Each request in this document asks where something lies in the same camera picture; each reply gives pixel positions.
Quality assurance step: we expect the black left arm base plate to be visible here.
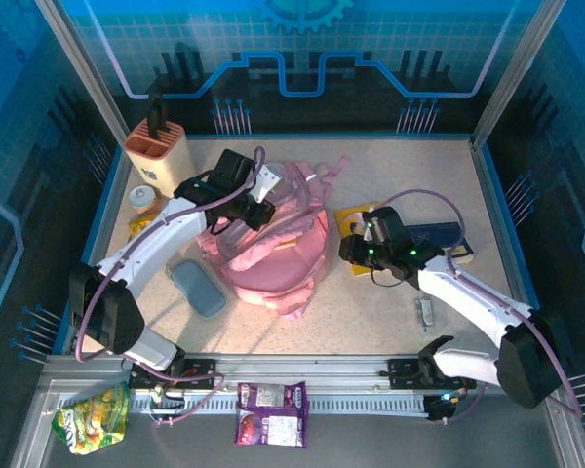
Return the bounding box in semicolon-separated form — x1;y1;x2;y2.
128;358;217;390

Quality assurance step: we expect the slotted grey cable duct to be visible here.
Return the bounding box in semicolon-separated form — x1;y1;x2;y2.
129;388;430;416

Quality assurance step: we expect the green snack bag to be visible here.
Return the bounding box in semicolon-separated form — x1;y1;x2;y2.
51;382;131;455

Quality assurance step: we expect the small can white lid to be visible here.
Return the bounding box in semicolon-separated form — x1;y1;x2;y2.
128;185;163;215

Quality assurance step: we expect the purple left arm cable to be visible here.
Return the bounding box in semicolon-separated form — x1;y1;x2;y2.
74;144;268;428

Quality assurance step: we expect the aluminium frame post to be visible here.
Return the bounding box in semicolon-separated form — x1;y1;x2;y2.
34;0;131;142
470;0;570;150

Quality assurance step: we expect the yellow snack bag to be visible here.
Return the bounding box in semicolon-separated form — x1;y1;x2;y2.
128;212;166;243

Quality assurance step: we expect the beige knife block orange top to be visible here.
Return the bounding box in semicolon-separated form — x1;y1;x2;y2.
123;120;200;204

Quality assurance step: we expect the black knife handle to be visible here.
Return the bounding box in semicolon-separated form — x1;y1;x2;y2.
146;92;171;140

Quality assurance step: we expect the small white silver item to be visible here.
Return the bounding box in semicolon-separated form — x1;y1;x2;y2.
415;295;436;335

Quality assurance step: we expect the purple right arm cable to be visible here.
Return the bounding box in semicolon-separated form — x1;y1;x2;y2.
377;188;584;425

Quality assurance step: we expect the pink student backpack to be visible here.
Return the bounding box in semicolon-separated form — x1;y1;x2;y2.
194;154;351;321

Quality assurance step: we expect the grey pencil case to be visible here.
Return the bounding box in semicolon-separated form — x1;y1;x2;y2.
169;258;228;321

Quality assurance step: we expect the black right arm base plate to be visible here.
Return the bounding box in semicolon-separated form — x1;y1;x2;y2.
387;358;478;390

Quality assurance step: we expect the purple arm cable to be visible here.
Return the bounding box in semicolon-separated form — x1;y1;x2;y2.
74;144;268;428
377;188;584;425

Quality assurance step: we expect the dark blue book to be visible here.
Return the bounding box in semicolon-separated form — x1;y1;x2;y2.
403;221;475;267

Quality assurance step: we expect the small black controller box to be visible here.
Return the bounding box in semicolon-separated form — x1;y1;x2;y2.
424;389;463;423

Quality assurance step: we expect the purple snack packet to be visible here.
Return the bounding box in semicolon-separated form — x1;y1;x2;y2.
234;381;309;449

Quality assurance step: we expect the aluminium front beam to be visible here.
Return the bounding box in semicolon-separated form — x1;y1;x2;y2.
43;353;565;391

